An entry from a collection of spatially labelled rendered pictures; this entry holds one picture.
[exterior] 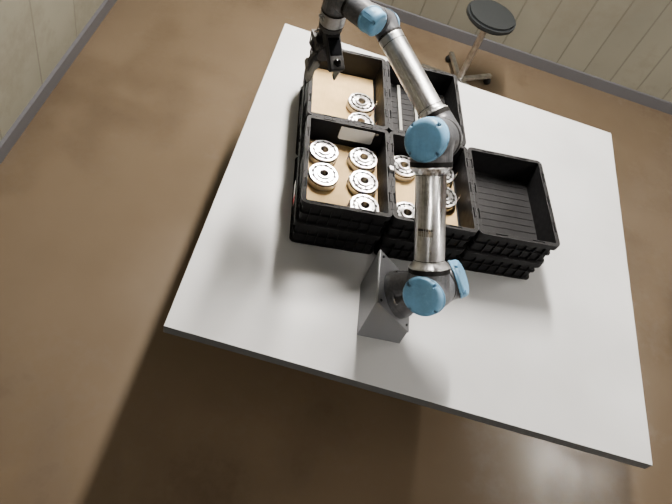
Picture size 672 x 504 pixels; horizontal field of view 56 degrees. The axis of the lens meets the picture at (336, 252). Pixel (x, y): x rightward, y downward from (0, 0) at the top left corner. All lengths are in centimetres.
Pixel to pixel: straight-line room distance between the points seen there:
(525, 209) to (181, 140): 177
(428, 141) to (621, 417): 119
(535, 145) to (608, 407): 120
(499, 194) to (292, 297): 90
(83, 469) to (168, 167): 147
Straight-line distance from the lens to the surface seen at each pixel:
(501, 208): 243
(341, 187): 222
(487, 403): 213
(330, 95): 253
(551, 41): 471
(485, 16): 393
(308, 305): 207
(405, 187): 231
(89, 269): 291
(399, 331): 202
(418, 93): 188
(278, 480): 257
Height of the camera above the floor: 245
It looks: 52 degrees down
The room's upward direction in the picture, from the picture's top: 24 degrees clockwise
